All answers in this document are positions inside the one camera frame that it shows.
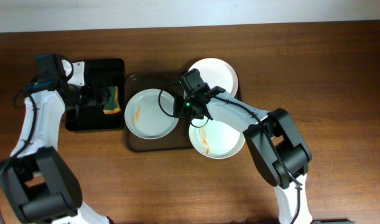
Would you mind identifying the brown serving tray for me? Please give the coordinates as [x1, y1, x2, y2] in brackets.
[124, 70, 192, 152]

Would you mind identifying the light green plate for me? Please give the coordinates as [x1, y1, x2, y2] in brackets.
[188, 117, 245, 159]

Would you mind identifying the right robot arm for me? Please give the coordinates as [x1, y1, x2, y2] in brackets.
[173, 86, 312, 223]

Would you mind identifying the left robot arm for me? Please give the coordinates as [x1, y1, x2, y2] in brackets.
[0, 54, 112, 223]

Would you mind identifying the black plastic tray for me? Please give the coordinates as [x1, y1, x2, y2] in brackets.
[65, 58, 125, 132]

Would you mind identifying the light blue plate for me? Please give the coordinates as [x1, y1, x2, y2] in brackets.
[124, 88, 178, 139]

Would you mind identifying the yellow green sponge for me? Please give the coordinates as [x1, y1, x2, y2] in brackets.
[103, 86, 121, 114]

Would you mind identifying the pink white plate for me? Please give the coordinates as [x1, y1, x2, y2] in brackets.
[187, 58, 239, 96]

